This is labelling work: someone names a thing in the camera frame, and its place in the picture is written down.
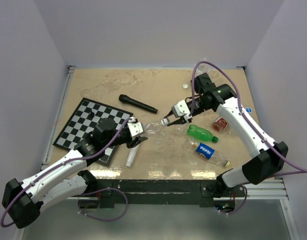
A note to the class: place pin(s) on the aluminium frame rail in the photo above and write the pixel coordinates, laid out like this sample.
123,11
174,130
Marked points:
273,189
53,134

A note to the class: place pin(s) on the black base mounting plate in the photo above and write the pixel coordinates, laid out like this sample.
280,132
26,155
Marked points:
161,192

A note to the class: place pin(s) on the blue Pocari Sweat cap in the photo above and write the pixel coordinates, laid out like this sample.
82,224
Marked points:
248,110

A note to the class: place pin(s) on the black chess piece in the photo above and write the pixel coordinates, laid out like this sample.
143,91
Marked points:
91,114

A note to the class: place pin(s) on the white label tea bottle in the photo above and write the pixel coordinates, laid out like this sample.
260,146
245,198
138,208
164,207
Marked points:
203,68

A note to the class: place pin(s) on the Pepsi label clear bottle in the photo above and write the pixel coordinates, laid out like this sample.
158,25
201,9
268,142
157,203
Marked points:
211,155

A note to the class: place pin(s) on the black white chessboard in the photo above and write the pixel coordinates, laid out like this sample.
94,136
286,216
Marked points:
79,123

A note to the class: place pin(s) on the aluminium frame rail left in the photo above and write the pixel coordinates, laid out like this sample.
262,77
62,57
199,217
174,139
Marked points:
53,134

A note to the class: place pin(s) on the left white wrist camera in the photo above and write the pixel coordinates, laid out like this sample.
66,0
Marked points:
135,127

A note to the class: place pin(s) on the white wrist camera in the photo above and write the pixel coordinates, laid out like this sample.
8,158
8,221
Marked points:
181,110
135,127

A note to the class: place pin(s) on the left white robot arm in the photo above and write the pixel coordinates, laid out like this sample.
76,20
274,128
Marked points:
23,201

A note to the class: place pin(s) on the white cap with square mark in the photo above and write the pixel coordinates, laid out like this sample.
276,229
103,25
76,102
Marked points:
165,122

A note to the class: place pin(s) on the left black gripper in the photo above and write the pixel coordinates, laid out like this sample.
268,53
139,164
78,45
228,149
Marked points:
133,141

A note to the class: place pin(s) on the black microphone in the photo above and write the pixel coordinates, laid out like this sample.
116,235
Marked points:
127,100

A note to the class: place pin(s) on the red label tea bottle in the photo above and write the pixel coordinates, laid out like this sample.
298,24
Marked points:
220,124

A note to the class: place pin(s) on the aluminium frame rail right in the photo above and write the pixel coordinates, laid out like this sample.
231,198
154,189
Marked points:
273,189

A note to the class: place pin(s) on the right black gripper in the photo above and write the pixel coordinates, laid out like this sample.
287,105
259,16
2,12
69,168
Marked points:
181,120

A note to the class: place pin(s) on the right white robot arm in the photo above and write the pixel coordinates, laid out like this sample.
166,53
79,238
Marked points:
266,154

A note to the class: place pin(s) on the green plastic bottle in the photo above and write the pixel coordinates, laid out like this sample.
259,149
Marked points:
201,134

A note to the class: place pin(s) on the white microphone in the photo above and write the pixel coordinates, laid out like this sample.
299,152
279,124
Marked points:
131,156

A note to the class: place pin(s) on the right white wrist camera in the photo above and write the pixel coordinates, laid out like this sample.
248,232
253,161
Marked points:
181,110

